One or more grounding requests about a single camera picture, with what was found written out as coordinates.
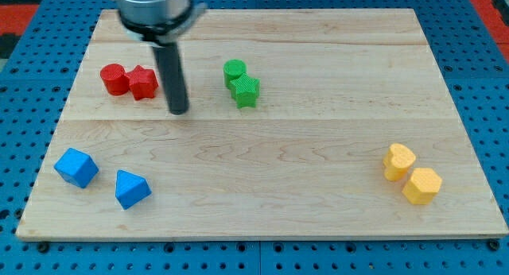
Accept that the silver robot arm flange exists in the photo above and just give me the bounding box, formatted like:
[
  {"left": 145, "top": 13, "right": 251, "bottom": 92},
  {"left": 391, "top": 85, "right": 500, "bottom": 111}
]
[{"left": 112, "top": 0, "right": 208, "bottom": 47}]

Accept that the green star block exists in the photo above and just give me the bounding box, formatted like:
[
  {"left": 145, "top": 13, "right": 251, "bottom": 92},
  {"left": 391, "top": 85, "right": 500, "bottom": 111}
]
[{"left": 231, "top": 73, "right": 260, "bottom": 109}]

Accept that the wooden board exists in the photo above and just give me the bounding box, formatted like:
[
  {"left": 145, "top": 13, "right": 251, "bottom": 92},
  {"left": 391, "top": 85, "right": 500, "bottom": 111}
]
[{"left": 16, "top": 9, "right": 508, "bottom": 242}]

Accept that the green cylinder block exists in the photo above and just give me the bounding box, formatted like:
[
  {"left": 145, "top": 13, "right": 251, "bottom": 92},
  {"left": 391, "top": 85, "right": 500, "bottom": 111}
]
[{"left": 223, "top": 59, "right": 247, "bottom": 90}]

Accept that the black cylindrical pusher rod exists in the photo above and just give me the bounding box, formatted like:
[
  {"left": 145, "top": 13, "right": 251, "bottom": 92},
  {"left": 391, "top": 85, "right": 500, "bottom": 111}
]
[{"left": 153, "top": 42, "right": 189, "bottom": 115}]

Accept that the red star block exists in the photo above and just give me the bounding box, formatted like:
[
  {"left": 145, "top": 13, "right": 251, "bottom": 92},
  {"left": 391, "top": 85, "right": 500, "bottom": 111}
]
[{"left": 125, "top": 65, "right": 158, "bottom": 101}]

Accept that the blue triangular prism block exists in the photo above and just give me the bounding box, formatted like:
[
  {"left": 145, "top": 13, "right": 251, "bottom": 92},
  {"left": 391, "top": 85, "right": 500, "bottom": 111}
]
[{"left": 115, "top": 170, "right": 152, "bottom": 210}]

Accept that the yellow heart block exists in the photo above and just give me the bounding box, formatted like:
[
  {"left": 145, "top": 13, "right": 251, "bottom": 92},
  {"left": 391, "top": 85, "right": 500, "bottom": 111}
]
[{"left": 383, "top": 143, "right": 417, "bottom": 181}]

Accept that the red cylinder block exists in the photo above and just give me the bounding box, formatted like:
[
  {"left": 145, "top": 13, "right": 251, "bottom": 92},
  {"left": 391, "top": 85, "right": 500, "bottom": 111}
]
[{"left": 99, "top": 64, "right": 130, "bottom": 96}]

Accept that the yellow hexagon block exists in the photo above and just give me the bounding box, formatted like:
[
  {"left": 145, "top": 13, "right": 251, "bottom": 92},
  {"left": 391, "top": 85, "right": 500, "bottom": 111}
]
[{"left": 402, "top": 168, "right": 443, "bottom": 205}]

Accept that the blue cube block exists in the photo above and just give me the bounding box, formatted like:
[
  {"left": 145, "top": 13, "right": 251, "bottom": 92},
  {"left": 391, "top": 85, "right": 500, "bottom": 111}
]
[{"left": 54, "top": 148, "right": 99, "bottom": 188}]

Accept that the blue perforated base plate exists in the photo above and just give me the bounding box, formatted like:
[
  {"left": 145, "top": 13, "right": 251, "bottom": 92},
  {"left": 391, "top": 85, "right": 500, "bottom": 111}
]
[{"left": 1, "top": 0, "right": 508, "bottom": 274}]

